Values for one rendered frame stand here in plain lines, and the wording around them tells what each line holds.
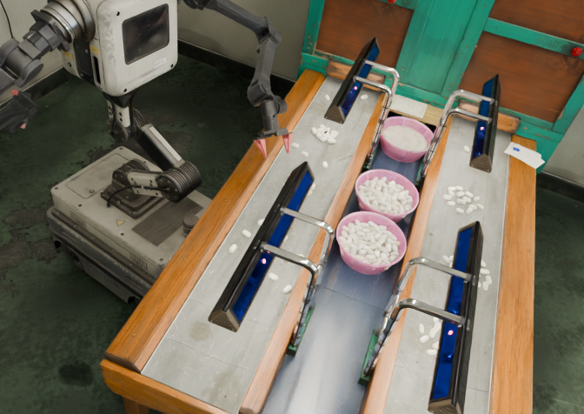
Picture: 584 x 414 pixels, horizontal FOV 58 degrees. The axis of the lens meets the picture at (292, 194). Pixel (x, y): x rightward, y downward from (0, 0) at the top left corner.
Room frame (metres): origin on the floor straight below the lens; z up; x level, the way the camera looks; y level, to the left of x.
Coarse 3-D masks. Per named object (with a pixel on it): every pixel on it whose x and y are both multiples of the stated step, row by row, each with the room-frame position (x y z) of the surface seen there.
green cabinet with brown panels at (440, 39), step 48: (336, 0) 2.46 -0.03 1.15; (384, 0) 2.40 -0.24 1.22; (432, 0) 2.36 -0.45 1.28; (480, 0) 2.32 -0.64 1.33; (528, 0) 2.29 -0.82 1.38; (576, 0) 2.25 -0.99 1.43; (336, 48) 2.45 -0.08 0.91; (384, 48) 2.40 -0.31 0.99; (432, 48) 2.35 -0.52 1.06; (480, 48) 2.31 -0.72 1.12; (528, 48) 2.27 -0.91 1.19; (528, 96) 2.25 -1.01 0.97; (576, 96) 2.20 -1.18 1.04
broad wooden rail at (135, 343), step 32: (288, 96) 2.16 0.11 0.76; (288, 128) 1.91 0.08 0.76; (256, 160) 1.65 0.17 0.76; (224, 192) 1.42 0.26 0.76; (224, 224) 1.26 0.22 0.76; (192, 256) 1.10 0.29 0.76; (160, 288) 0.94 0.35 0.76; (192, 288) 0.98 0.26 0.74; (128, 320) 0.81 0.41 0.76; (160, 320) 0.83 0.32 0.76; (128, 352) 0.71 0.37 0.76
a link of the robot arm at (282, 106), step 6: (264, 84) 1.67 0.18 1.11; (264, 90) 1.65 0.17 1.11; (270, 90) 1.67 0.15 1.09; (264, 96) 1.64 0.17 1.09; (270, 96) 1.66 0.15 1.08; (276, 96) 1.72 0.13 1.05; (252, 102) 1.64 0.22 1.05; (258, 102) 1.64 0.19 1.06; (282, 102) 1.69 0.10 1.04; (282, 108) 1.67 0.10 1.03
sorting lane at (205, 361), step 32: (320, 96) 2.26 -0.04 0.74; (352, 128) 2.04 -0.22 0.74; (288, 160) 1.72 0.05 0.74; (320, 160) 1.76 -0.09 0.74; (256, 192) 1.48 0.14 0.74; (320, 192) 1.56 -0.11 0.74; (256, 224) 1.32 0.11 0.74; (224, 256) 1.14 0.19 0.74; (224, 288) 1.01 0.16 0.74; (192, 320) 0.87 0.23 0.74; (256, 320) 0.91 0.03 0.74; (160, 352) 0.74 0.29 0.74; (192, 352) 0.76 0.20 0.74; (224, 352) 0.78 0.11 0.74; (256, 352) 0.80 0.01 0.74; (192, 384) 0.67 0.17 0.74; (224, 384) 0.69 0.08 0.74
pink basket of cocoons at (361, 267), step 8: (352, 216) 1.44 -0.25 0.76; (360, 216) 1.45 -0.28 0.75; (368, 216) 1.46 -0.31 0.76; (376, 216) 1.46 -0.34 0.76; (344, 224) 1.41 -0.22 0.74; (384, 224) 1.45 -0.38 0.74; (392, 224) 1.43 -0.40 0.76; (336, 232) 1.33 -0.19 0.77; (392, 232) 1.42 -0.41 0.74; (400, 232) 1.40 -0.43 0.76; (400, 240) 1.37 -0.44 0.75; (400, 248) 1.34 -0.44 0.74; (344, 256) 1.27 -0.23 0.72; (400, 256) 1.29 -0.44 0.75; (352, 264) 1.24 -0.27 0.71; (360, 264) 1.22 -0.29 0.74; (368, 264) 1.21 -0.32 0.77; (384, 264) 1.22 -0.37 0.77; (360, 272) 1.24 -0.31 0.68; (368, 272) 1.23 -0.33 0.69; (376, 272) 1.24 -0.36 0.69
